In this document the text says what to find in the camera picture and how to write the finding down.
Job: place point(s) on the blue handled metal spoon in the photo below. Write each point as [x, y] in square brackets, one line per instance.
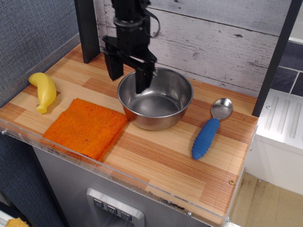
[220, 110]

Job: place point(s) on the clear acrylic front guard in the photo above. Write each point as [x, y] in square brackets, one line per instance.
[210, 218]

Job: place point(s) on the dark frame post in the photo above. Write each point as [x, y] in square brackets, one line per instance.
[87, 26]
[277, 55]

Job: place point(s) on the yellow plastic banana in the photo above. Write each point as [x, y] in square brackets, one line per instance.
[46, 90]

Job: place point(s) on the silver metal bowl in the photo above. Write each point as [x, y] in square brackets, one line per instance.
[160, 106]

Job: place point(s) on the dark left frame post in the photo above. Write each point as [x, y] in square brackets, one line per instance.
[87, 26]

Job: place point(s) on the orange folded cloth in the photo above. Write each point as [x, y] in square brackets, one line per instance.
[87, 128]

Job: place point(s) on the dark right frame post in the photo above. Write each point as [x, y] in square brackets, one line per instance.
[277, 55]

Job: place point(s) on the white toy sink unit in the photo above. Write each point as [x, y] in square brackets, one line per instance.
[276, 152]

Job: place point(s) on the grey button dispenser panel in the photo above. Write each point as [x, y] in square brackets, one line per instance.
[107, 211]

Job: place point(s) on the yellow object bottom left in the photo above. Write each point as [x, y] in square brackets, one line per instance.
[16, 222]

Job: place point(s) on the silver toy cabinet front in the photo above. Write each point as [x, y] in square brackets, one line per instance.
[70, 179]

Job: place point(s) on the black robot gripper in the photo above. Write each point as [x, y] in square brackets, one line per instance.
[130, 46]

